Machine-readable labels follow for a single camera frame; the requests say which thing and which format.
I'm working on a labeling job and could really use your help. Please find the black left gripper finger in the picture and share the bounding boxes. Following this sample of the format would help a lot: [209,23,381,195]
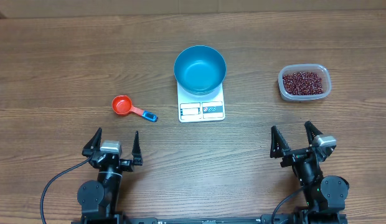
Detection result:
[131,131,143,166]
[82,128,102,157]

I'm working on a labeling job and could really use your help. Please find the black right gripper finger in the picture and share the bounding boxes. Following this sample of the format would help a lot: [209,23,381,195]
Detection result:
[270,126,291,158]
[304,121,322,145]

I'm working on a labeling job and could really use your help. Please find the red measuring scoop blue handle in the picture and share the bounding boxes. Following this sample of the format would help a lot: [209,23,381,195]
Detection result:
[111,95,158,122]

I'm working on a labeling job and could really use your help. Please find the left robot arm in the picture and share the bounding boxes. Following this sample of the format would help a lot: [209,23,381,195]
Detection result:
[77,128,143,224]

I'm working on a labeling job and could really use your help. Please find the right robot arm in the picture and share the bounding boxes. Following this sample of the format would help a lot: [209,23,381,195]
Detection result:
[270,121,349,224]

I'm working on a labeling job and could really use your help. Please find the white digital kitchen scale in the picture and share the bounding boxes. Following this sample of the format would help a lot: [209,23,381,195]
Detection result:
[177,83,225,123]

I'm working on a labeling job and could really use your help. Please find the blue bowl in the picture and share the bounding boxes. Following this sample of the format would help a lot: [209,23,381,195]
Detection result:
[174,45,227,95]

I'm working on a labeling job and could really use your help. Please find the red adzuki beans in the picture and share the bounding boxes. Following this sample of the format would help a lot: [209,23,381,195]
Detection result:
[282,72,324,95]

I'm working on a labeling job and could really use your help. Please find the clear plastic container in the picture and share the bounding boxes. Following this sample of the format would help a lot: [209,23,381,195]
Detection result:
[278,63,332,101]

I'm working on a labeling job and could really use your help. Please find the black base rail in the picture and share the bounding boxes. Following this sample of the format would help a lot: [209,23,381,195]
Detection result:
[71,214,348,224]

